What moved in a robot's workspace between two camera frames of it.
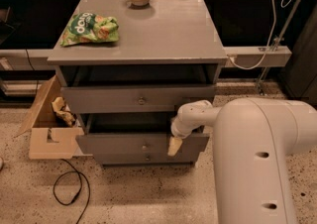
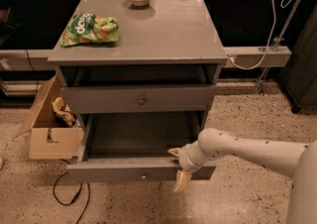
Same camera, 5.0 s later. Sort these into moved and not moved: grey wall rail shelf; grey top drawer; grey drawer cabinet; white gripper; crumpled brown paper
Moved: white gripper
Not moved: grey top drawer; grey drawer cabinet; crumpled brown paper; grey wall rail shelf
